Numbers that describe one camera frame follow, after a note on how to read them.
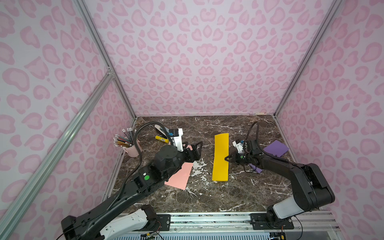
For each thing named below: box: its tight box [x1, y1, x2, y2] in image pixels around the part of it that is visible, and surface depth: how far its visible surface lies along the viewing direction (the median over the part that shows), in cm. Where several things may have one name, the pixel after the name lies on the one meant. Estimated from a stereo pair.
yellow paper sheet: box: [212, 133, 229, 182], surface depth 91 cm
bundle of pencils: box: [113, 127, 137, 148], surface depth 95 cm
